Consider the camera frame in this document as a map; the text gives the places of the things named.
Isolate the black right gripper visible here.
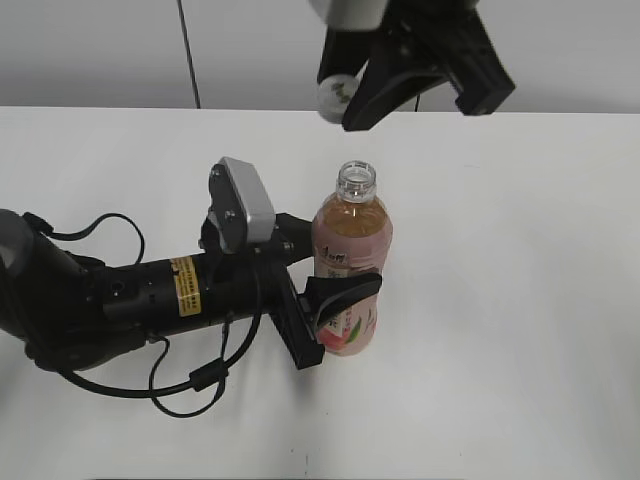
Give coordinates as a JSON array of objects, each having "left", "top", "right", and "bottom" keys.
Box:
[{"left": 317, "top": 1, "right": 515, "bottom": 132}]

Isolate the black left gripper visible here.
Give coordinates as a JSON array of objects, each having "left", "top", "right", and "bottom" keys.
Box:
[{"left": 199, "top": 213, "right": 382, "bottom": 370}]

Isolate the white bottle cap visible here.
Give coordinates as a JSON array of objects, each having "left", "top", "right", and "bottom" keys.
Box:
[{"left": 317, "top": 74, "right": 359, "bottom": 124}]

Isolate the pink oolong tea bottle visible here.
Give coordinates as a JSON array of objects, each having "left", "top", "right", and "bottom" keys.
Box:
[{"left": 312, "top": 161, "right": 393, "bottom": 356}]

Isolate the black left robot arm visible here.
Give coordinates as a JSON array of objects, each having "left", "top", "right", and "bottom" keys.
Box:
[{"left": 1, "top": 210, "right": 325, "bottom": 370}]

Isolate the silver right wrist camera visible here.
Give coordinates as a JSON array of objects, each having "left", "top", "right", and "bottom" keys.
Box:
[{"left": 309, "top": 0, "right": 389, "bottom": 32}]

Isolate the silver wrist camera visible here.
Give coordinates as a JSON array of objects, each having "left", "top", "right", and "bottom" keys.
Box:
[
  {"left": 207, "top": 157, "right": 276, "bottom": 254},
  {"left": 309, "top": 0, "right": 389, "bottom": 32}
]

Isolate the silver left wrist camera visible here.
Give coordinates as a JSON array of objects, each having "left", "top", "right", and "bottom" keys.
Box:
[{"left": 207, "top": 157, "right": 276, "bottom": 254}]

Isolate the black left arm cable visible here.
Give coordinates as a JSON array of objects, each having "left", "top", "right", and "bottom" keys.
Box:
[{"left": 24, "top": 213, "right": 264, "bottom": 419}]

